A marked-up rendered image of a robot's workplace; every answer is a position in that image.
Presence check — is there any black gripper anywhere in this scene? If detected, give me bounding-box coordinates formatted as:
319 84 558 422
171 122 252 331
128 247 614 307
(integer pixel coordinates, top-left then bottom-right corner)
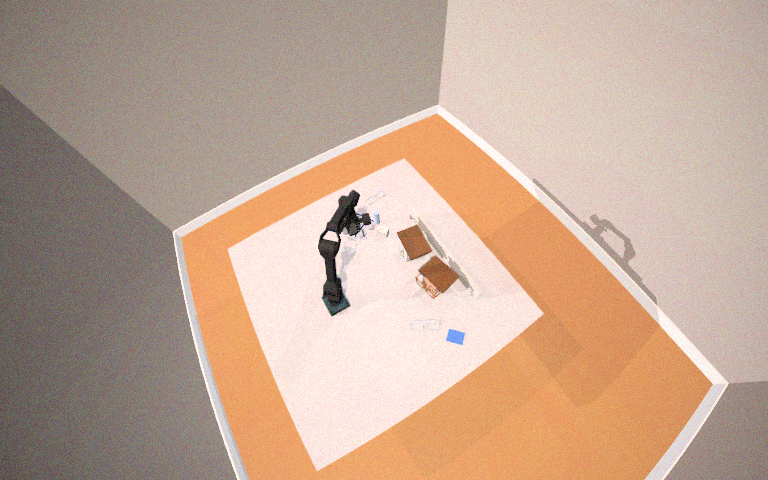
339 213 371 231

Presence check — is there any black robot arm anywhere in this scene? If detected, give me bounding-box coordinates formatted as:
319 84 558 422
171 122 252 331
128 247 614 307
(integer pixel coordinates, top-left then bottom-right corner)
318 190 361 307

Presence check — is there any white flat panel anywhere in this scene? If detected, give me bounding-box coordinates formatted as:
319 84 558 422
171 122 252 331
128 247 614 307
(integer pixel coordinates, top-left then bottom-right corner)
410 206 482 300

